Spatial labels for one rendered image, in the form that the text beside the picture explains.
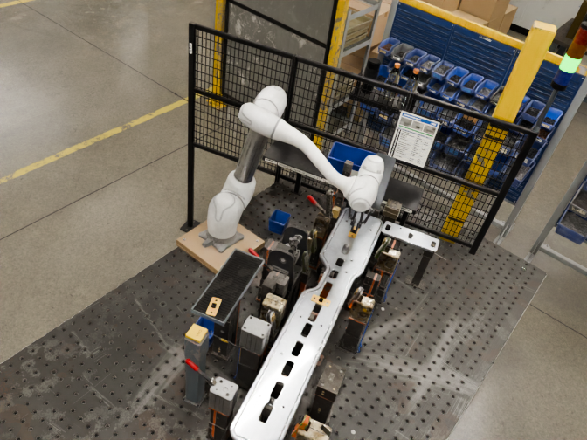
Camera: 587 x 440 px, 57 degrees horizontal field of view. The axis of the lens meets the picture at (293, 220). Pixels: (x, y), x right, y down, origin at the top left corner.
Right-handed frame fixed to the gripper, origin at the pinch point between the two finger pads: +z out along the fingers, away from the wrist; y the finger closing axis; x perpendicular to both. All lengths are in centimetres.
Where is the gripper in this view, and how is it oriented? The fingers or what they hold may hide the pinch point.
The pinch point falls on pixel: (355, 226)
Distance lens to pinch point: 265.7
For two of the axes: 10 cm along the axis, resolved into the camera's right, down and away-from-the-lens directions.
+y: 9.2, 3.5, -1.9
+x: 3.7, -5.9, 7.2
